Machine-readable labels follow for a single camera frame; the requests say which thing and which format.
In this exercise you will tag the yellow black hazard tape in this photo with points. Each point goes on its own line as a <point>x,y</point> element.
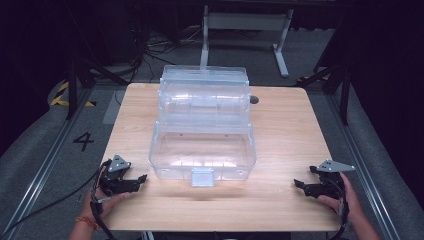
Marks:
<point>60,98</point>

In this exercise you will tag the clear plastic storage box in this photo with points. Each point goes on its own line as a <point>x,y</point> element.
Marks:
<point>202,133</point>

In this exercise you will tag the black tripod stand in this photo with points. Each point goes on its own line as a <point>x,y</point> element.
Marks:
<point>72,90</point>
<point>345,96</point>

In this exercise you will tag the dark round table grommet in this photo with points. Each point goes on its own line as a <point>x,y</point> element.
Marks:
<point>255,99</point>

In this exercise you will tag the person's right hand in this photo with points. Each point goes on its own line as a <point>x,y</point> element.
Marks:
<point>350,203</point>

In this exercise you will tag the metal floor rail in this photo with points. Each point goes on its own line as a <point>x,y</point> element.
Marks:
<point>43,166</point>
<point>363,166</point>

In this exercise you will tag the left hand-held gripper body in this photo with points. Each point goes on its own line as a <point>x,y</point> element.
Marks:
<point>115,180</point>

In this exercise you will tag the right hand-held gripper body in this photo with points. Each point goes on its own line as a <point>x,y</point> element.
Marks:
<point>330,185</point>

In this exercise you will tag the person's left hand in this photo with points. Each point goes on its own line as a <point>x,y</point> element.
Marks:
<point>108,204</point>

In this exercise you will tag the grey metal desk frame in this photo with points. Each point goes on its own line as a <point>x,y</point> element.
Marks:
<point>245,21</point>

